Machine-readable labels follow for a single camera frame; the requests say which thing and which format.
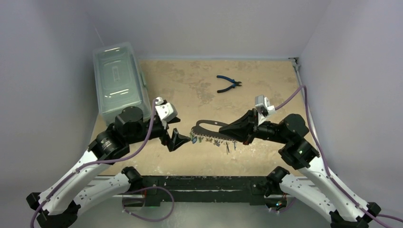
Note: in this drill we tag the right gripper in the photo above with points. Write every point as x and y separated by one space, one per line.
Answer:
252 127

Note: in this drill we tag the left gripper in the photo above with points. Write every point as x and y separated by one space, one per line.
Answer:
177 139

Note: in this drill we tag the metal keyring plate with keys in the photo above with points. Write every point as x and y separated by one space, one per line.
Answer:
199 133

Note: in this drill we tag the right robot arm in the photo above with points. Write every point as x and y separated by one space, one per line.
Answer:
332 199

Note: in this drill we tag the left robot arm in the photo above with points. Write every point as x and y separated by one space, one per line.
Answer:
61 204

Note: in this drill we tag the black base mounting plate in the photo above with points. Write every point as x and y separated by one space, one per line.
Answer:
253 190

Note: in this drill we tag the translucent plastic storage box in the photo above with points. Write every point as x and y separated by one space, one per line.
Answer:
120 82

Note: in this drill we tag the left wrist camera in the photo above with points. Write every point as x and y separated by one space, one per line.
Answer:
165 110

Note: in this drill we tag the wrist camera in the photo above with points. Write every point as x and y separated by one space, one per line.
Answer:
165 110
264 108

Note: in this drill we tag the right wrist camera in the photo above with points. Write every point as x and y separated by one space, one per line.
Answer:
264 108

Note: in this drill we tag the right side aluminium rail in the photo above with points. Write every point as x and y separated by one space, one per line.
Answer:
296 66

